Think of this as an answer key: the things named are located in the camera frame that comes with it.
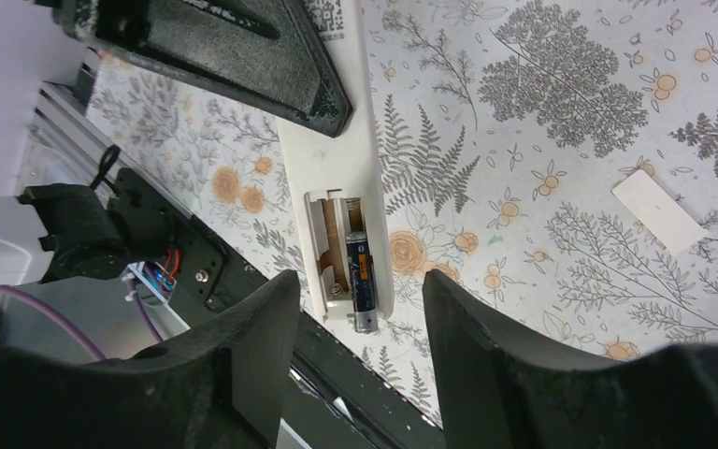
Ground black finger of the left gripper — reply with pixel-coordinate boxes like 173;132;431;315
55;0;353;138

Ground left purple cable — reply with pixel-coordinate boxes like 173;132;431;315
0;284;165;364

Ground white battery cover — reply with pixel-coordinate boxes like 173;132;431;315
611;170;708;255

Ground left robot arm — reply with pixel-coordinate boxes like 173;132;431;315
0;1;353;286

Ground floral patterned mat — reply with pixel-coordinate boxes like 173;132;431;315
86;0;718;428

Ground white remote control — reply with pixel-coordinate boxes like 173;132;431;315
278;1;394;328

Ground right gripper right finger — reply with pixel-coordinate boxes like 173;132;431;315
423;270;718;448

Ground black AAA battery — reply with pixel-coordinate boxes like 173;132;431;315
346;231;378;334

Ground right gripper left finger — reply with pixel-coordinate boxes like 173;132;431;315
0;270;300;448

